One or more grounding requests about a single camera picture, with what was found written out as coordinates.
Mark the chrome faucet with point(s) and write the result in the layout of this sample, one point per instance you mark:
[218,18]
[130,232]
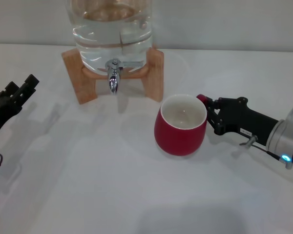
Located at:
[113,80]

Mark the red ceramic cup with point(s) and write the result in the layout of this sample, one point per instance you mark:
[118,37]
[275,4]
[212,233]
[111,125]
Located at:
[178,139]

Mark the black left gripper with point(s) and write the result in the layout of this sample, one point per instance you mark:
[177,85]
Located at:
[0,114]

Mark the glass water dispenser jar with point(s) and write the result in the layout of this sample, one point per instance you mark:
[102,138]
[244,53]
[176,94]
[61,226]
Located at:
[107,36]

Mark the wooden dispenser stand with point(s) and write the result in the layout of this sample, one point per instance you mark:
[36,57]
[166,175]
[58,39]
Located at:
[85,83]

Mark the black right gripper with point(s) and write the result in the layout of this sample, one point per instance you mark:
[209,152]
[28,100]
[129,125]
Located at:
[244,117]

